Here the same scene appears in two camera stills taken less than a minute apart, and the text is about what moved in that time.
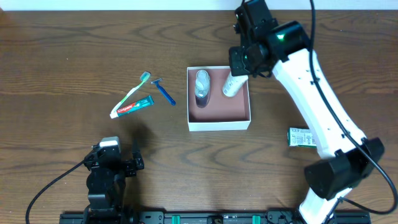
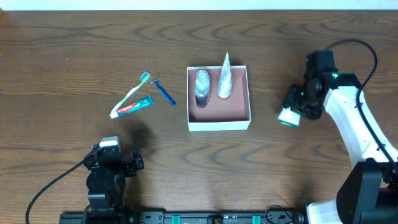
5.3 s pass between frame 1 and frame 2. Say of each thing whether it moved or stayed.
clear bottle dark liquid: stayed
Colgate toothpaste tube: stayed
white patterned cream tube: moved
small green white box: moved
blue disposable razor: stayed
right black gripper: moved
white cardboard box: stayed
